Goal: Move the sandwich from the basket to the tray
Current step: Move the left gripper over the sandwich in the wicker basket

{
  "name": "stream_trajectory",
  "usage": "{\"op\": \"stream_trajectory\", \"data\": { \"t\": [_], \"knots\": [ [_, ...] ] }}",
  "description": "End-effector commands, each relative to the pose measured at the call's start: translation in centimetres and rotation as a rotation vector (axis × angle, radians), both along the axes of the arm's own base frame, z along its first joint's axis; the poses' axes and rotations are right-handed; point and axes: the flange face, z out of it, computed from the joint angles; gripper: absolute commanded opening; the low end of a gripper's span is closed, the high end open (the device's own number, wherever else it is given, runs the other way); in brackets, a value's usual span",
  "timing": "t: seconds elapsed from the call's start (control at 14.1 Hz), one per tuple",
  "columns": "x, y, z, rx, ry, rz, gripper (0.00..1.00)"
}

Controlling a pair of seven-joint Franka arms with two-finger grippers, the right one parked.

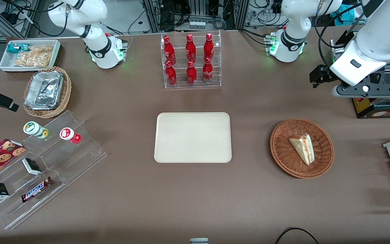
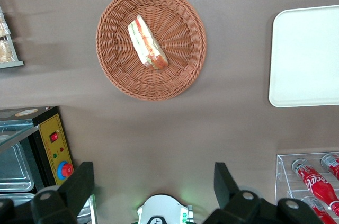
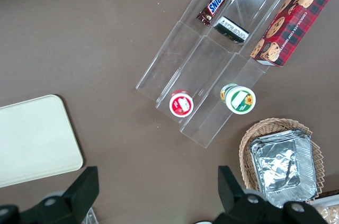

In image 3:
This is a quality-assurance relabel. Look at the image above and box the clear acrylic stepped display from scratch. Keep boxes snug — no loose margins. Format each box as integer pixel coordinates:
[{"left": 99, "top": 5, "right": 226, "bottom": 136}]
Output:
[{"left": 135, "top": 0, "right": 305, "bottom": 148}]

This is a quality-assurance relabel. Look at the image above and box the white rectangular snack bin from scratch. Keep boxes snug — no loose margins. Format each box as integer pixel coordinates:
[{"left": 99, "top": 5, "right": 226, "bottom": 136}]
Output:
[{"left": 304, "top": 196, "right": 339, "bottom": 224}]

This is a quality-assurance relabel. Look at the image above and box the clear bag of crackers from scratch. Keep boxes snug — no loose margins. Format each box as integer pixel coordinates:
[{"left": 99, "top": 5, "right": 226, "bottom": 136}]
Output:
[{"left": 317, "top": 205, "right": 339, "bottom": 224}]

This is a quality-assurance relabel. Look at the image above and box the red lid yogurt cup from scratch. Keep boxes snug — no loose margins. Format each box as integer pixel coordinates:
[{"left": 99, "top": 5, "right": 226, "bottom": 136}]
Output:
[{"left": 168, "top": 89, "right": 194, "bottom": 117}]

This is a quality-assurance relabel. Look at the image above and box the cream plastic tray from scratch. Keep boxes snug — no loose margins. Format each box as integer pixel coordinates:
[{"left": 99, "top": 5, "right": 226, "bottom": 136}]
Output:
[{"left": 0, "top": 94, "right": 84, "bottom": 189}]

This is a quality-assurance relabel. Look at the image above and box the aluminium foil tray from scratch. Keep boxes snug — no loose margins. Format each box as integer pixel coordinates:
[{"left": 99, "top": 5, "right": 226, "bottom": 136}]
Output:
[{"left": 249, "top": 128, "right": 318, "bottom": 209}]

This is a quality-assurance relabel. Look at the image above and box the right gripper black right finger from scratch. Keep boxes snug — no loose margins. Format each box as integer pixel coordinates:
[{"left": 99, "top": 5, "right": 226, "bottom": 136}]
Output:
[{"left": 213, "top": 165, "right": 329, "bottom": 224}]

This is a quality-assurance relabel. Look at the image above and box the small black box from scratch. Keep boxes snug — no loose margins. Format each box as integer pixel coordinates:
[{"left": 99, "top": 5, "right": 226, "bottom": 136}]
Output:
[{"left": 213, "top": 16, "right": 250, "bottom": 44}]

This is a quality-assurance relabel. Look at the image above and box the wicker basket holding foil trays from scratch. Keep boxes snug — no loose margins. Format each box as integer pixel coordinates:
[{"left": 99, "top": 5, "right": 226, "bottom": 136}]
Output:
[{"left": 239, "top": 118, "right": 324, "bottom": 201}]

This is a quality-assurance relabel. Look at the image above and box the green lid yogurt cup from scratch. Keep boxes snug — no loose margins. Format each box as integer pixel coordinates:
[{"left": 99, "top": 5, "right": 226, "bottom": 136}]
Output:
[{"left": 220, "top": 83, "right": 256, "bottom": 115}]

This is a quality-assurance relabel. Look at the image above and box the red tartan cookie box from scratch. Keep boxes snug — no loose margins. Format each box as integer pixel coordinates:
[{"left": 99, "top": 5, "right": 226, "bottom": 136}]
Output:
[{"left": 249, "top": 0, "right": 339, "bottom": 68}]

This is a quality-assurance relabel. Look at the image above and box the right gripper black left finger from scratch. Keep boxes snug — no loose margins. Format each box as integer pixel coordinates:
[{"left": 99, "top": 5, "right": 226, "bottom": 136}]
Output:
[{"left": 0, "top": 166, "right": 100, "bottom": 224}]

